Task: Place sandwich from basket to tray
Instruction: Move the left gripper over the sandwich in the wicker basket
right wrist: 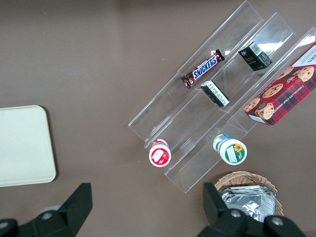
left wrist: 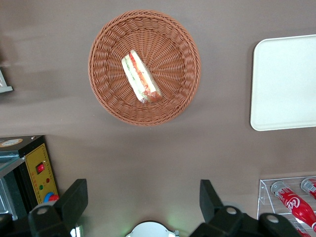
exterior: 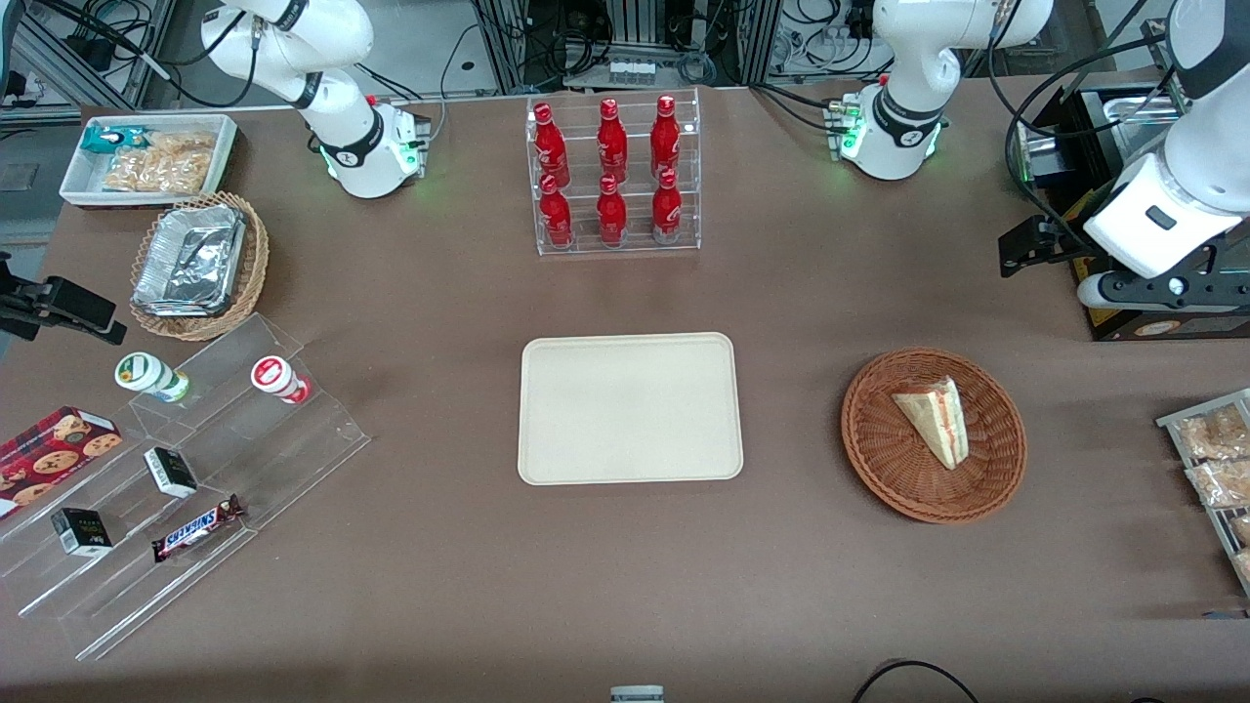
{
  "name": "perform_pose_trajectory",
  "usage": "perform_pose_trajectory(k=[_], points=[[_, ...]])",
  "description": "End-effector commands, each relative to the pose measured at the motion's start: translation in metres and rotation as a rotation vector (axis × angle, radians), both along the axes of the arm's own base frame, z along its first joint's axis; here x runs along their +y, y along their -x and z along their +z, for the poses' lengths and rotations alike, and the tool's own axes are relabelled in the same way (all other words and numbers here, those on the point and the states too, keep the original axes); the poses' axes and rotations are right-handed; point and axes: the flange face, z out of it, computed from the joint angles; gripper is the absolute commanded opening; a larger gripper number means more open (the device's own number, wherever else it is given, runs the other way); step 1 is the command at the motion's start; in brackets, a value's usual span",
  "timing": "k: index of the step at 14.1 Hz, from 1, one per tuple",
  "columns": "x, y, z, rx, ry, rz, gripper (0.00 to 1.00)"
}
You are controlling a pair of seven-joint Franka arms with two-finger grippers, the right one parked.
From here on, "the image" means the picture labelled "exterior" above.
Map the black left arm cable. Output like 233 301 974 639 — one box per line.
985 0 1178 257

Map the red lid white cup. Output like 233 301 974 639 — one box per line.
249 354 313 406

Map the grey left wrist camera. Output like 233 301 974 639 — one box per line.
1077 270 1250 314

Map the steel warmer pan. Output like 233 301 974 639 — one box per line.
1092 86 1188 147

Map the green lid white cup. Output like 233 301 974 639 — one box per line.
113 351 192 404

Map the small black white box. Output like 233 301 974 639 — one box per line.
143 446 199 500
50 507 114 558

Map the triangular sandwich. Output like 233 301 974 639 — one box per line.
891 375 971 473

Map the aluminium frame rack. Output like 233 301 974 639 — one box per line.
473 0 784 95

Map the teal snack packet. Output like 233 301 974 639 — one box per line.
80 124 149 156

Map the white rectangular snack bin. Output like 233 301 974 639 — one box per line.
59 113 239 210

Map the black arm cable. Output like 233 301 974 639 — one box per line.
34 0 257 110
985 0 1178 257

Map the black food warmer case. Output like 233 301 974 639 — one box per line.
1006 82 1250 344

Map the light wicker basket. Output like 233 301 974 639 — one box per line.
129 191 271 343

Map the brown Snickers bar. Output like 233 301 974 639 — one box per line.
150 494 246 563

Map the red drink bottle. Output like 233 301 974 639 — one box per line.
650 167 685 243
597 98 630 183
538 174 575 249
596 173 629 246
532 102 571 186
650 94 683 179

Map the round brown wicker basket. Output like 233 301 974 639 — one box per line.
841 348 1028 525

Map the grey snack rack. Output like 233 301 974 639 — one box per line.
1155 388 1250 599

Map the clear acrylic bottle rack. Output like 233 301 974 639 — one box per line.
524 87 703 258

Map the black table cable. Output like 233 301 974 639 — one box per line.
850 660 980 703

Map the clear acrylic stepped display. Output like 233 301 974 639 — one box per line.
0 311 373 664

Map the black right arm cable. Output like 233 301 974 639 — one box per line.
34 0 257 110

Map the aluminium foil container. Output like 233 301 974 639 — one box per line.
131 203 248 319

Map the red cookie box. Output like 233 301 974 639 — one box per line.
0 405 124 519

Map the clear bag of crackers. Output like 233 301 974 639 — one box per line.
102 131 218 195

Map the beige rectangular tray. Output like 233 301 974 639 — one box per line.
517 332 745 486

